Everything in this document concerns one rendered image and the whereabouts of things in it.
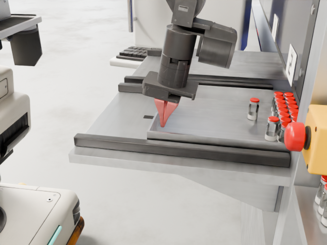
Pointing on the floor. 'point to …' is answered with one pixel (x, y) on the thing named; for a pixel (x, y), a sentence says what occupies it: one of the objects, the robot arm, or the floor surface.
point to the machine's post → (314, 79)
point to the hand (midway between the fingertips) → (163, 122)
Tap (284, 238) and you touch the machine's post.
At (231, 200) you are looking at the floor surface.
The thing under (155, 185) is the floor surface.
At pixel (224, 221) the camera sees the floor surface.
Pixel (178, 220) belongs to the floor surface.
